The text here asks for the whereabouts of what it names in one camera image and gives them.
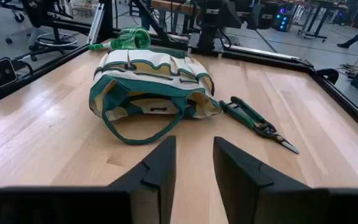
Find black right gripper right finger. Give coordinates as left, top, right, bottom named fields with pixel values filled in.
left=213, top=136, right=329, bottom=224

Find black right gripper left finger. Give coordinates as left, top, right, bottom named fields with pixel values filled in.
left=107, top=135, right=177, bottom=224

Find green handled pruning shears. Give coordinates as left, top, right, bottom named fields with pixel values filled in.
left=218, top=96, right=300, bottom=155

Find cream green gardening bag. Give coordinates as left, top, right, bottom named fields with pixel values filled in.
left=88, top=47, right=222, bottom=146

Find green plastic spray bottle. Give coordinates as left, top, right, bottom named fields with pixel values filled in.
left=88, top=26, right=152, bottom=51

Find computer with blue lights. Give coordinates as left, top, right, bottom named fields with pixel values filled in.
left=272, top=7, right=291, bottom=32

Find wooden desk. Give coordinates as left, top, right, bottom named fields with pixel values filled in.
left=150, top=0, right=198, bottom=35

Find black metal stand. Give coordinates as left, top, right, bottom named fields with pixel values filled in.
left=296, top=0, right=331, bottom=43

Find black office chair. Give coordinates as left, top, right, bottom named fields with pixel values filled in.
left=0, top=0, right=26, bottom=23
left=0, top=0, right=79, bottom=62

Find person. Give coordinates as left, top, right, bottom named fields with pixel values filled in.
left=336, top=25, right=358, bottom=49

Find black metal table frame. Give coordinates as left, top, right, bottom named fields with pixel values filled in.
left=0, top=27, right=358, bottom=142

